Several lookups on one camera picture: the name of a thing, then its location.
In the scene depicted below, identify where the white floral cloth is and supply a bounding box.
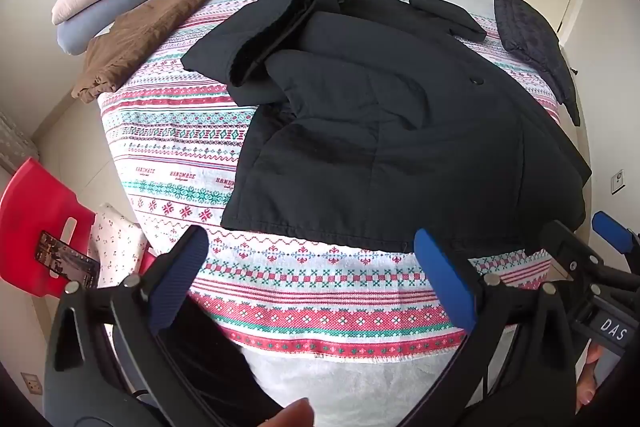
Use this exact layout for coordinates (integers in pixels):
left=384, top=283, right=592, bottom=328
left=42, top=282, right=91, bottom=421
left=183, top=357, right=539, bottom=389
left=89, top=203, right=150, bottom=290

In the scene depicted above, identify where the white wall socket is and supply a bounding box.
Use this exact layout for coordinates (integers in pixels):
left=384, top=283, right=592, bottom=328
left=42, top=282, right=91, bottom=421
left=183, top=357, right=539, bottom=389
left=20, top=372, right=46, bottom=395

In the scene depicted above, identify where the lavender folded cloth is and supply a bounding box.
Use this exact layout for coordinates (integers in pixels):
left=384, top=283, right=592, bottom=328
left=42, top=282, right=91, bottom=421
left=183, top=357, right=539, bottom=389
left=56, top=0, right=172, bottom=56

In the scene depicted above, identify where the dark printed card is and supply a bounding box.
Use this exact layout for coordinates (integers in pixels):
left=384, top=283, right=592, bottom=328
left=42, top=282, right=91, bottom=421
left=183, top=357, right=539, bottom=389
left=36, top=231, right=101, bottom=290

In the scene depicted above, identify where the white fluffy blanket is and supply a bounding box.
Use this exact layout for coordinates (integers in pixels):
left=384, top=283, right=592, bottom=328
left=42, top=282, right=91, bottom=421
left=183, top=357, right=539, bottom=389
left=245, top=342, right=466, bottom=427

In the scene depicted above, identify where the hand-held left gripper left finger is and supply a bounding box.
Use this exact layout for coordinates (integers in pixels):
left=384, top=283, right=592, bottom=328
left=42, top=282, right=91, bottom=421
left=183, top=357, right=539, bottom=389
left=44, top=225, right=281, bottom=427

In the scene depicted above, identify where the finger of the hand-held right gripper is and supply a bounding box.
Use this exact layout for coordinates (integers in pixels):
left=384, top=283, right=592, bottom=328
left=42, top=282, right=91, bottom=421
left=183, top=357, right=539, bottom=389
left=591, top=211, right=640, bottom=258
left=539, top=219, right=608, bottom=293

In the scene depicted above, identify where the patterned knit blanket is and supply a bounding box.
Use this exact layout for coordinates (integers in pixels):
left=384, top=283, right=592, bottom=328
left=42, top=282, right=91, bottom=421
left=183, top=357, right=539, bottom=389
left=100, top=0, right=566, bottom=365

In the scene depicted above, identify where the person's left hand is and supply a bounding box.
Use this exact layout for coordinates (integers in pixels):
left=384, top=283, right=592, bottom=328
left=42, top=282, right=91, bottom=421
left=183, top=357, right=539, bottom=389
left=264, top=397, right=316, bottom=427

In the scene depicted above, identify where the black quilted coat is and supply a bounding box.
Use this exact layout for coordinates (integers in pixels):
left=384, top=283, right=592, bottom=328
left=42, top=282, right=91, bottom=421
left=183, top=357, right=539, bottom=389
left=181, top=0, right=592, bottom=253

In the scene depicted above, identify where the black puffer jacket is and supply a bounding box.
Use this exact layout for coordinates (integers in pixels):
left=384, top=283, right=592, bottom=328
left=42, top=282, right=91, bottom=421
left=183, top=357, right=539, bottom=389
left=494, top=0, right=582, bottom=126

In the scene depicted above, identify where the red plastic chair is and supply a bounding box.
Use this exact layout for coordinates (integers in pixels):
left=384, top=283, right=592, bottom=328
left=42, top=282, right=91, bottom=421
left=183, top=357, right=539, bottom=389
left=0, top=157, right=156, bottom=300

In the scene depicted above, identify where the brown folded cloth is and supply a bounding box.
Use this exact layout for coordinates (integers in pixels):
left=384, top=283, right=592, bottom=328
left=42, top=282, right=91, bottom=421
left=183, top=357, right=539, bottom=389
left=71, top=0, right=219, bottom=104

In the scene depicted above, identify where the beige textured cloth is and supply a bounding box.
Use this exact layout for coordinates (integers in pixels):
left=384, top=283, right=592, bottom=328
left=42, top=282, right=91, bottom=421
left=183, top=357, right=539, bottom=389
left=0, top=109, right=41, bottom=175

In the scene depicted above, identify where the person's right hand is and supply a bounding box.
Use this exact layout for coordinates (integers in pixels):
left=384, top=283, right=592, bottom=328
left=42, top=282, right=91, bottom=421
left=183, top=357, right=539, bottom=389
left=574, top=346, right=602, bottom=414

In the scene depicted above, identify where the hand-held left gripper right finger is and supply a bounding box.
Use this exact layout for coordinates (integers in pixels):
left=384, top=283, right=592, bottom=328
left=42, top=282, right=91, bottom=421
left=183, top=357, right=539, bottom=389
left=414, top=228, right=578, bottom=427

